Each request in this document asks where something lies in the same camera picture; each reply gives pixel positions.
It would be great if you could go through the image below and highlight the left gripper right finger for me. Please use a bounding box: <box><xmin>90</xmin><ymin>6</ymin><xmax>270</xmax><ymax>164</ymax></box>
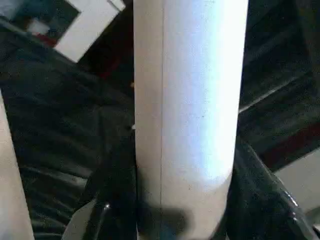
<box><xmin>225</xmin><ymin>135</ymin><xmax>320</xmax><ymax>240</ymax></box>

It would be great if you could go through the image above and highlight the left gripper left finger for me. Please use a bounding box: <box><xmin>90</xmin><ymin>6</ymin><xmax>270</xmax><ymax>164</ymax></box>
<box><xmin>62</xmin><ymin>130</ymin><xmax>140</xmax><ymax>240</ymax></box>

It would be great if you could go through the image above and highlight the white plastic table leg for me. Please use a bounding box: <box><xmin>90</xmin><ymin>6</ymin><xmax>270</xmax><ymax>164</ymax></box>
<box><xmin>0</xmin><ymin>90</ymin><xmax>36</xmax><ymax>240</ymax></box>
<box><xmin>131</xmin><ymin>0</ymin><xmax>250</xmax><ymax>240</ymax></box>

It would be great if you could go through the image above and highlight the black work mat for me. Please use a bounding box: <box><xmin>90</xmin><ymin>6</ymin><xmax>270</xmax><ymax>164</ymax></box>
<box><xmin>0</xmin><ymin>20</ymin><xmax>320</xmax><ymax>240</ymax></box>

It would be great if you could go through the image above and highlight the white display cabinet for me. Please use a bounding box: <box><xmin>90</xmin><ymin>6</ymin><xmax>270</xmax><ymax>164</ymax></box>
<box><xmin>52</xmin><ymin>0</ymin><xmax>126</xmax><ymax>63</ymax></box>

